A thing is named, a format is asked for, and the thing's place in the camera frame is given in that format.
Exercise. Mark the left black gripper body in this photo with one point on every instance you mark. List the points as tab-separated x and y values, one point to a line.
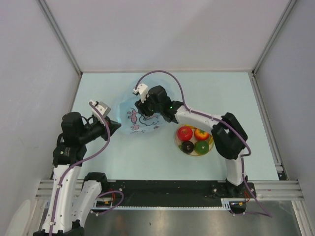
103	132

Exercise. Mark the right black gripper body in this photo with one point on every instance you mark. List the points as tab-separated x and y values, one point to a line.
149	107

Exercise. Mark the light blue plastic bag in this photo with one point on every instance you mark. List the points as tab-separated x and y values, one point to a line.
126	113

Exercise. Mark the fake red strawberry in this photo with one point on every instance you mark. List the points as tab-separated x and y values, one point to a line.
184	133

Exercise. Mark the round beige ceramic plate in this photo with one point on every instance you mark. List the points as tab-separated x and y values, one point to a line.
178	143

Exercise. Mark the fake dark purple plum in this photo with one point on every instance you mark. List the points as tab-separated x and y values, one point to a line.
187	147

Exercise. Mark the fake orange persimmon fruit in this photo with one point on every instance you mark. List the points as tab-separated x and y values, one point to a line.
201	135

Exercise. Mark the fake yellow banana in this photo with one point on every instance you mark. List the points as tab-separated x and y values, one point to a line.
209	140

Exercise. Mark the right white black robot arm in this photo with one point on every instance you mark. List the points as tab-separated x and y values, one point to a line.
228	135

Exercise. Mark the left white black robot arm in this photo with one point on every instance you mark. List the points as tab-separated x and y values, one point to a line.
66	217

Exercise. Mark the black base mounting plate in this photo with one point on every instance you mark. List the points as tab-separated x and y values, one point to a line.
179	193

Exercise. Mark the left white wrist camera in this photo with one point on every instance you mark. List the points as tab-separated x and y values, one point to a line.
99	110

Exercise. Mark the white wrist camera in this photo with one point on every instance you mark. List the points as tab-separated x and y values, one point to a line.
99	110
141	90

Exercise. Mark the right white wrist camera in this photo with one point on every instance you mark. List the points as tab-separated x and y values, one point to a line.
141	90

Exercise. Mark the right aluminium corner post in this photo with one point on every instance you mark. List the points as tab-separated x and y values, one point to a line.
274	35

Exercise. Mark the aluminium corner post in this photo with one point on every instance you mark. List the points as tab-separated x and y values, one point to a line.
50	18
274	35

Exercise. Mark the left aluminium corner post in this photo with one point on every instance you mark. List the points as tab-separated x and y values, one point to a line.
50	18

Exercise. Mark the aluminium front frame rail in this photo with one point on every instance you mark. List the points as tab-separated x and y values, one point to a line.
281	190

